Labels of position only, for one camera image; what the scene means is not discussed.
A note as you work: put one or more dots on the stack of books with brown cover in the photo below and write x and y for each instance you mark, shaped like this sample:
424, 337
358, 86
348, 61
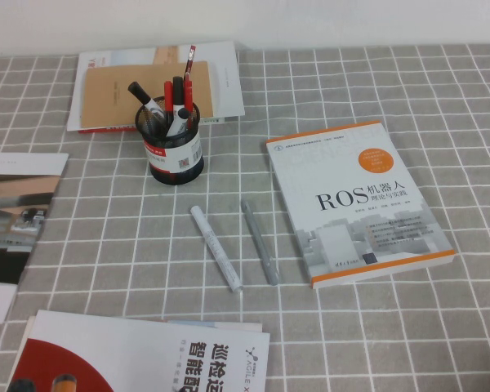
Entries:
224, 90

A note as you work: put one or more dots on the white paper sheet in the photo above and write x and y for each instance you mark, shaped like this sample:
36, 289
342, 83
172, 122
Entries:
228, 326

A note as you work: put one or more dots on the red white AgileX brochure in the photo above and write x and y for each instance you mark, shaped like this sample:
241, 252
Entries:
147, 351

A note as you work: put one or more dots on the white orange ROS book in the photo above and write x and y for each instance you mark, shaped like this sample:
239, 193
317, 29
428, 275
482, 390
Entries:
351, 183

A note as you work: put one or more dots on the small white card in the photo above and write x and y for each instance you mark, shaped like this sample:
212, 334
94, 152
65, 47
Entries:
0, 302

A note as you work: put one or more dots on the tall black marker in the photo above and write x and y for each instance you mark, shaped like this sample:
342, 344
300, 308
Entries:
177, 90

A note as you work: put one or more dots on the thin red pencil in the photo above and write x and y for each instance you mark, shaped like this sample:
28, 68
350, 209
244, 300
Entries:
190, 61

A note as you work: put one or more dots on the grey pen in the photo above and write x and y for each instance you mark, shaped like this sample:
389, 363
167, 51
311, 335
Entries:
259, 241

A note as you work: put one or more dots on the black mesh pen holder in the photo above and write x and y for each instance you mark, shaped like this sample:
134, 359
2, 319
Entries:
175, 171

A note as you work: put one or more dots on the white pen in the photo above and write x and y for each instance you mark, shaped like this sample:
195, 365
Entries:
214, 245

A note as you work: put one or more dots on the red-edged book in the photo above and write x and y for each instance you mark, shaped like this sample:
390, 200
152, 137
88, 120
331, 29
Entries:
106, 130

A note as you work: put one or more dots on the short red pen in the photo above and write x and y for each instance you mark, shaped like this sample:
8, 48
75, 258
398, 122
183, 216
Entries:
168, 92

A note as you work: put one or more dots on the brown paper notebook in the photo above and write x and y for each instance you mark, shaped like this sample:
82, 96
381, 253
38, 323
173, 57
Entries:
114, 102

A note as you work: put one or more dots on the photo-printed brochure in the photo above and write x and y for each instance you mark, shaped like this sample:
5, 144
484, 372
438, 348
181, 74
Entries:
16, 192

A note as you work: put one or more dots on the grey checkered tablecloth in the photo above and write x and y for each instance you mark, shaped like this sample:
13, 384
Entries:
351, 326

